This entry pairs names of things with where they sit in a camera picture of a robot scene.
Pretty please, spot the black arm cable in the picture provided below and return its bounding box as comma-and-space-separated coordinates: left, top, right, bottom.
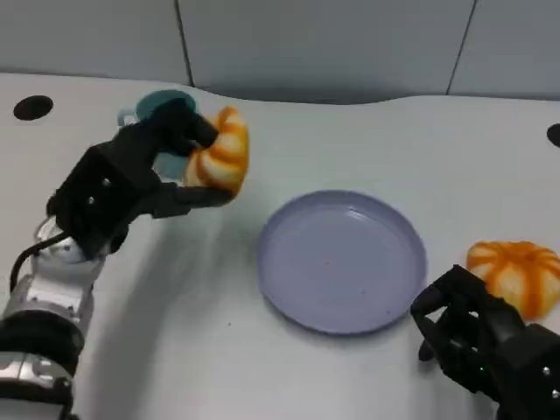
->
10, 233, 67, 291

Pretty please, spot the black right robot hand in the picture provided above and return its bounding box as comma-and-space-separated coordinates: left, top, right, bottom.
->
409, 264, 560, 420

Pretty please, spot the lilac plate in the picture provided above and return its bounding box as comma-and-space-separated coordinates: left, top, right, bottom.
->
255, 189, 429, 336

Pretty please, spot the pale green mug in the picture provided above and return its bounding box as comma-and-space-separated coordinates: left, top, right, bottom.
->
117, 88, 203, 181

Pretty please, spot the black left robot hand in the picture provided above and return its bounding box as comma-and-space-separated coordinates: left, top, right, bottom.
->
46, 98, 234, 263

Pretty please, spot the orange and white bread roll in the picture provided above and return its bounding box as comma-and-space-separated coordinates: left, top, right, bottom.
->
182, 106, 251, 200
465, 240, 560, 320

